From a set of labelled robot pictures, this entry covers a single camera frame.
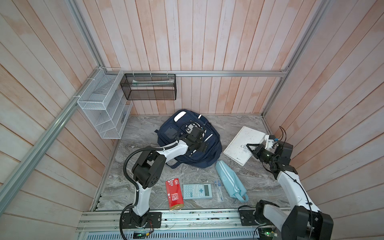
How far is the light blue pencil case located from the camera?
0.79 m

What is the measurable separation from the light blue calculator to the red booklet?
0.09 feet

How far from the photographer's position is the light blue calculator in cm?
81

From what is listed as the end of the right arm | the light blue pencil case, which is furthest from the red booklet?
the end of the right arm

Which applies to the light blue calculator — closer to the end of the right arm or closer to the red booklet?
the red booklet

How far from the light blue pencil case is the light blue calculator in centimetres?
9

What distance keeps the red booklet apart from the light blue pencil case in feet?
0.84

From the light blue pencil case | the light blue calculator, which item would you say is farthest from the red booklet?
the light blue pencil case

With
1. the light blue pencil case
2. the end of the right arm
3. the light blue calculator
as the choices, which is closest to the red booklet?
the light blue calculator

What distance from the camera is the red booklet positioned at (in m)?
0.79

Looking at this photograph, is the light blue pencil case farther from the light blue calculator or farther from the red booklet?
the red booklet

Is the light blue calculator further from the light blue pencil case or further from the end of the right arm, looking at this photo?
the end of the right arm
